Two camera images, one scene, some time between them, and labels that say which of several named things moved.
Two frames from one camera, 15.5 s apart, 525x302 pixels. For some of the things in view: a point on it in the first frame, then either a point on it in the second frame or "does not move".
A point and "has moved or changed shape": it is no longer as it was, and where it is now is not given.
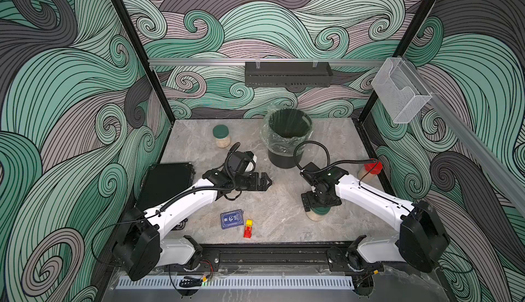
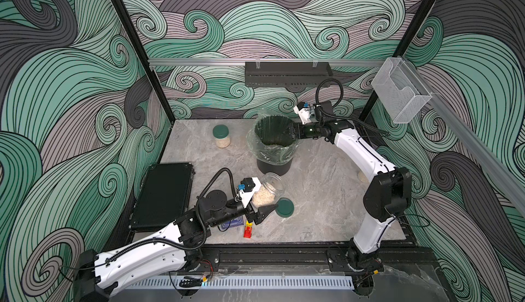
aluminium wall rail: (271, 61) does not move
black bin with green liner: (282, 130) has moved or changed shape
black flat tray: (161, 181) does not move
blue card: (232, 219) does not move
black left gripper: (261, 187) -> (247, 213)
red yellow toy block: (247, 231) does not move
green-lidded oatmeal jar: (221, 133) does not move
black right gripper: (310, 203) -> (293, 127)
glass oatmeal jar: (314, 216) -> (271, 191)
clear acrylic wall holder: (400, 91) does not move
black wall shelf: (288, 74) does not move
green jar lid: (320, 210) -> (285, 208)
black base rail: (280, 256) does not move
